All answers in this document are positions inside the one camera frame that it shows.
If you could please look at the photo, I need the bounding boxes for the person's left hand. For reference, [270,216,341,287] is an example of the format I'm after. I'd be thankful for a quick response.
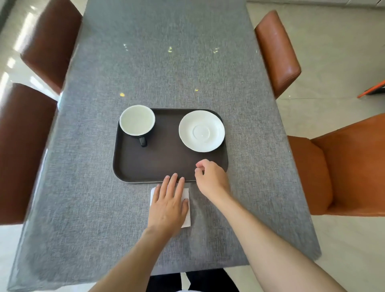
[147,173,190,238]

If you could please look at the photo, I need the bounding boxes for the person's right hand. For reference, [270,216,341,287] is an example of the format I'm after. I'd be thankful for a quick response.
[195,159,232,205]

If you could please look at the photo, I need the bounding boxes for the white paper napkin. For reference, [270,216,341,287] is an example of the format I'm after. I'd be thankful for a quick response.
[150,187,191,229]

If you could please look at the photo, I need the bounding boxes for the person's right forearm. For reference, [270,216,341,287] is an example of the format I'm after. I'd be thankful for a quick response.
[214,192,347,292]

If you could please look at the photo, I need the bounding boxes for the person's left forearm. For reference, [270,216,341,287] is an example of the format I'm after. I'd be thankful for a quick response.
[87,226,178,292]

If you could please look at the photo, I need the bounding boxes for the dark brown serving tray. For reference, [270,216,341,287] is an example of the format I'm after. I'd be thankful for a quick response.
[112,108,229,184]

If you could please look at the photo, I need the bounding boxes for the white saucer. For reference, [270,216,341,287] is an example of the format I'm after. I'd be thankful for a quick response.
[178,110,226,153]

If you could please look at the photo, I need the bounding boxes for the grey fabric tablecloth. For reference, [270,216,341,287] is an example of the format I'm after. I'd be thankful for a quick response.
[7,0,322,291]

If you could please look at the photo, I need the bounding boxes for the black cup with white inside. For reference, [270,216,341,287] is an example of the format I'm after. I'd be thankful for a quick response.
[119,105,156,148]

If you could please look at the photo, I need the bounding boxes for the person's black trousers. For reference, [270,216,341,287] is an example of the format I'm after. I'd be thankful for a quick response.
[146,268,240,292]

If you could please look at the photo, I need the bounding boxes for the brown leather chair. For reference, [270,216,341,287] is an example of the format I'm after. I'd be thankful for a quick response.
[0,82,58,226]
[287,113,385,217]
[20,0,83,94]
[254,10,302,100]

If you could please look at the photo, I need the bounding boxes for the orange and black object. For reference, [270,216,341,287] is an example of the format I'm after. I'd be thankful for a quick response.
[357,79,385,99]

